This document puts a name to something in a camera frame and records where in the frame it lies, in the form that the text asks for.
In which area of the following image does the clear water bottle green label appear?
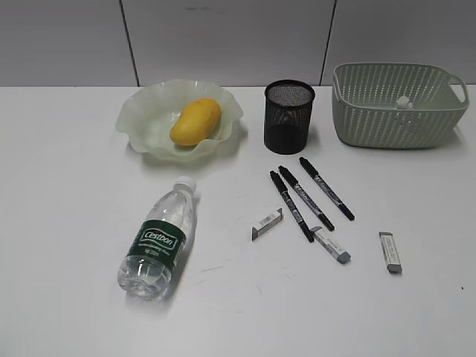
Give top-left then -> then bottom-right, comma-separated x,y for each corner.
118,176 -> 197,300

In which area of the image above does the black marker pen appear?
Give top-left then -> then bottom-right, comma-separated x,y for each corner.
278,165 -> 335,231
269,170 -> 315,242
299,157 -> 355,221

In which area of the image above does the grey eraser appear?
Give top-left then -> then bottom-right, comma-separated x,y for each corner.
310,226 -> 351,264
379,231 -> 402,274
251,208 -> 283,241

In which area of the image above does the yellow mango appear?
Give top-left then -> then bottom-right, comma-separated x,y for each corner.
170,98 -> 222,147

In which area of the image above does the waste paper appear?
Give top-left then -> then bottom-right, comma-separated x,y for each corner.
396,95 -> 414,109

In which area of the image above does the black mesh pen holder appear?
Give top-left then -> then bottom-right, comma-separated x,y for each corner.
263,79 -> 315,155

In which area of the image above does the green plastic basket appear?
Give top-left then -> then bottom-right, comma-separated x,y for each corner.
332,62 -> 469,149

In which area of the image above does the translucent green wavy plate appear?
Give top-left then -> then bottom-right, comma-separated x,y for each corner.
116,80 -> 243,160

